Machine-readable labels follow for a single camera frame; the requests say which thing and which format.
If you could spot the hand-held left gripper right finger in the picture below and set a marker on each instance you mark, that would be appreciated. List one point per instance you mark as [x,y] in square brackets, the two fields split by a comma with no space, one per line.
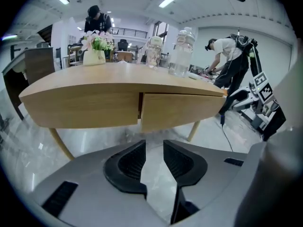
[196,171]

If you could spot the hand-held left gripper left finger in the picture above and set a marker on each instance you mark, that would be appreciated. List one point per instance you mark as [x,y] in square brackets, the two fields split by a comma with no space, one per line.
[111,171]

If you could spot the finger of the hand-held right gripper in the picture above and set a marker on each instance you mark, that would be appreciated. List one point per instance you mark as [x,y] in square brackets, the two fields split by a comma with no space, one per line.
[243,106]
[239,93]

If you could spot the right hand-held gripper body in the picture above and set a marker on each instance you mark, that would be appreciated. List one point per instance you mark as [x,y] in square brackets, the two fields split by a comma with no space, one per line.
[265,89]

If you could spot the round wooden table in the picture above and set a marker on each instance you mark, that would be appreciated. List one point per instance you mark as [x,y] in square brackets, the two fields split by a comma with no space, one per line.
[106,77]

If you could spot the grey roller blind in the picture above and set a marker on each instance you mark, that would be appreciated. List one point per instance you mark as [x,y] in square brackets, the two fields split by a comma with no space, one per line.
[272,55]

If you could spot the black slanted bar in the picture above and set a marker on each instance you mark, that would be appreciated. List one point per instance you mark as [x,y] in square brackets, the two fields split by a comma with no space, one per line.
[277,122]

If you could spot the clear plastic water bottle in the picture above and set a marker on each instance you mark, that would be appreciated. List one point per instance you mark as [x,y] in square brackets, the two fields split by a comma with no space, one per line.
[181,53]

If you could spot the clear glass jar with lid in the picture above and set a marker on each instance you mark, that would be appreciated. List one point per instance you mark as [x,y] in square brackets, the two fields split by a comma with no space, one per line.
[154,53]

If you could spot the small white tissue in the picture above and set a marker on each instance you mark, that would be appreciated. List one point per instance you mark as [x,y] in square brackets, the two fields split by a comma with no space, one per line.
[122,62]

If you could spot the small wooden cabinet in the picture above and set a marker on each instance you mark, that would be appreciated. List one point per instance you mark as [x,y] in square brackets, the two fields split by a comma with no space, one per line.
[125,55]

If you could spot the black mezzanine railing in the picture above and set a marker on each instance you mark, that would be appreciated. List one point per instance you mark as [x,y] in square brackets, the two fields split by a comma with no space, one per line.
[129,32]

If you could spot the black office chair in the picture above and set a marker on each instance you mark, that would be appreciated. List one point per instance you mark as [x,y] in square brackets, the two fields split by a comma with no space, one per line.
[122,45]

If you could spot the white vase with pink flowers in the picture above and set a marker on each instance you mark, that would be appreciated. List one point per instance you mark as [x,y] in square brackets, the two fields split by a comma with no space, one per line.
[97,46]

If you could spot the dark wooden vanity table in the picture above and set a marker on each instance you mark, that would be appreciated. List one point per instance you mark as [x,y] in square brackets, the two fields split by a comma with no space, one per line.
[39,63]

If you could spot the black staircase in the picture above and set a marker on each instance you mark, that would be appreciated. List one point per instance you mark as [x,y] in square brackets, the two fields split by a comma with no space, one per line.
[45,33]

